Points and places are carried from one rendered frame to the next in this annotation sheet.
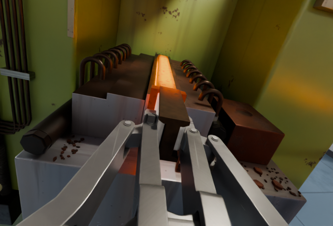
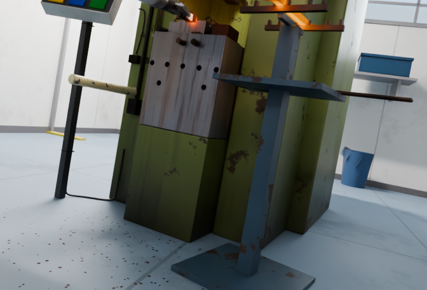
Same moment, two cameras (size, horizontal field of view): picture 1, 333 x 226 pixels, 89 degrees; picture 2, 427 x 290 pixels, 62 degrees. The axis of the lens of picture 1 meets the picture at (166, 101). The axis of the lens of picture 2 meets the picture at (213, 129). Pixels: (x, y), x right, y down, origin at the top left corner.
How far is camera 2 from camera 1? 1.61 m
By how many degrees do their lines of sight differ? 38
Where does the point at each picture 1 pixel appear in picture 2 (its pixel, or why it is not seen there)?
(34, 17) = (165, 16)
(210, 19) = not seen: hidden behind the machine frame
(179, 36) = (242, 32)
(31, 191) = (155, 41)
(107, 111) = (177, 25)
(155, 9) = (227, 20)
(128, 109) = (182, 24)
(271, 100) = (253, 31)
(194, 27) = not seen: hidden behind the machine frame
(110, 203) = (172, 44)
